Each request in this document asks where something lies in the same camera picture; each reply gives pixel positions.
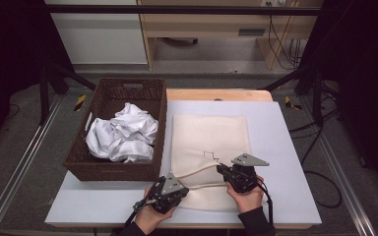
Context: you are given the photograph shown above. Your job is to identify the wooden desk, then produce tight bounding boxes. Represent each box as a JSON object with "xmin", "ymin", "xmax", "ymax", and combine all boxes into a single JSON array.
[{"xmin": 137, "ymin": 0, "xmax": 324, "ymax": 71}]

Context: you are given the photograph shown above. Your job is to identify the black metal stand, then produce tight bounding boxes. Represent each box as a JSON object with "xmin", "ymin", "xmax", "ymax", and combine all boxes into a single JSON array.
[
  {"xmin": 262, "ymin": 63, "xmax": 326, "ymax": 129},
  {"xmin": 38, "ymin": 62, "xmax": 96, "ymax": 126}
]

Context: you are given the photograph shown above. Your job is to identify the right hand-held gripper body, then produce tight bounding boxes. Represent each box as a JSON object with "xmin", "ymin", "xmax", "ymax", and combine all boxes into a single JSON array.
[{"xmin": 225, "ymin": 152, "xmax": 271, "ymax": 194}]

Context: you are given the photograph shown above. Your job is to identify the right hand-held gripper cable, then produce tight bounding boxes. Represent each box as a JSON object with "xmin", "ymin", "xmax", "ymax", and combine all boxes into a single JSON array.
[{"xmin": 257, "ymin": 181, "xmax": 275, "ymax": 227}]

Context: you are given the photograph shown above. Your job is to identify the cream mesh laundry bag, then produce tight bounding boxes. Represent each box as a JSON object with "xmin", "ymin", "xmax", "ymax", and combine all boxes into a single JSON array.
[{"xmin": 169, "ymin": 113, "xmax": 254, "ymax": 212}]

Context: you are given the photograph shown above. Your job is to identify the black curtain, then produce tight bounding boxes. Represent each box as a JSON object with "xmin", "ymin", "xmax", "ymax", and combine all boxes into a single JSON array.
[
  {"xmin": 299, "ymin": 0, "xmax": 378, "ymax": 201},
  {"xmin": 0, "ymin": 0, "xmax": 75, "ymax": 155}
]

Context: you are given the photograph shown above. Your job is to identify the left hand-held gripper cable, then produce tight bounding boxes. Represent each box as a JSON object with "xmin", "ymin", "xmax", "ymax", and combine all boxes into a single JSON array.
[{"xmin": 124, "ymin": 196, "xmax": 156, "ymax": 227}]

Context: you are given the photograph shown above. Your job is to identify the yellow-black tape piece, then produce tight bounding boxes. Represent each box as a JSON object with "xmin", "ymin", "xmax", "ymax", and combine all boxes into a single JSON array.
[
  {"xmin": 283, "ymin": 95, "xmax": 303, "ymax": 111},
  {"xmin": 73, "ymin": 93, "xmax": 88, "ymax": 112}
]

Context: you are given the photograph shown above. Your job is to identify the black cables under desk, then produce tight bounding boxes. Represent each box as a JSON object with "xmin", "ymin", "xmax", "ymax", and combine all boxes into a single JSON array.
[{"xmin": 268, "ymin": 14, "xmax": 304, "ymax": 71}]

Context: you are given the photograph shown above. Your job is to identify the black looped floor cable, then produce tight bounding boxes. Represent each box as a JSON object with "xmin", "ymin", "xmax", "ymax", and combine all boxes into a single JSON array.
[{"xmin": 299, "ymin": 126, "xmax": 344, "ymax": 209}]

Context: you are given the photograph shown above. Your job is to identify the brown woven basket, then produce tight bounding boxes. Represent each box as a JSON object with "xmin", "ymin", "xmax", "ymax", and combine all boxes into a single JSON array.
[{"xmin": 62, "ymin": 77, "xmax": 168, "ymax": 182}]

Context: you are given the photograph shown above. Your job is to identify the white cabinet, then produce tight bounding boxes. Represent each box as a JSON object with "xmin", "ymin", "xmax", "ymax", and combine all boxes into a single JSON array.
[{"xmin": 44, "ymin": 0, "xmax": 149, "ymax": 66}]

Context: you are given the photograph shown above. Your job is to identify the white power strip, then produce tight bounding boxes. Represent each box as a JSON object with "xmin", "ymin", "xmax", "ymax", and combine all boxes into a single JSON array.
[{"xmin": 260, "ymin": 0, "xmax": 288, "ymax": 8}]

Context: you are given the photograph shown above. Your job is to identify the person's left hand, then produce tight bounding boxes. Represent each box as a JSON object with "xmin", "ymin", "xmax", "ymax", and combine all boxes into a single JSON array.
[{"xmin": 134, "ymin": 186, "xmax": 175, "ymax": 236}]

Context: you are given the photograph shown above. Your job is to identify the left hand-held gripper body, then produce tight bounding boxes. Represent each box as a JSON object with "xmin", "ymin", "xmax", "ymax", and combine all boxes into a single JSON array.
[{"xmin": 145, "ymin": 172, "xmax": 186, "ymax": 214}]

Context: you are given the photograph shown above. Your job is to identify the person's right hand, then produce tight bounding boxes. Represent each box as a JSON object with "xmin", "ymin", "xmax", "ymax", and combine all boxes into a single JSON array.
[{"xmin": 225, "ymin": 176, "xmax": 265, "ymax": 214}]

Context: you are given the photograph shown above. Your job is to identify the hand-held gripper cable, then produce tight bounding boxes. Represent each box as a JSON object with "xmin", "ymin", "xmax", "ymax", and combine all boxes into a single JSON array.
[
  {"xmin": 257, "ymin": 181, "xmax": 275, "ymax": 227},
  {"xmin": 124, "ymin": 196, "xmax": 156, "ymax": 227}
]

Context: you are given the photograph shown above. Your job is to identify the white shirt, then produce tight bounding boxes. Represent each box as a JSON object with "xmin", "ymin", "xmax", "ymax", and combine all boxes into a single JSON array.
[{"xmin": 85, "ymin": 102, "xmax": 159, "ymax": 164}]

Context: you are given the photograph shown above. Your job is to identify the aluminium rail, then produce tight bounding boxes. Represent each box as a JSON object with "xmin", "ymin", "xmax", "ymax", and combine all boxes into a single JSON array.
[
  {"xmin": 0, "ymin": 94, "xmax": 63, "ymax": 236},
  {"xmin": 299, "ymin": 97, "xmax": 377, "ymax": 236}
]

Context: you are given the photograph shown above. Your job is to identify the black horizontal bar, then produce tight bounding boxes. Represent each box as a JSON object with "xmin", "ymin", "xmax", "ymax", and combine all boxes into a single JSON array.
[{"xmin": 43, "ymin": 4, "xmax": 323, "ymax": 17}]

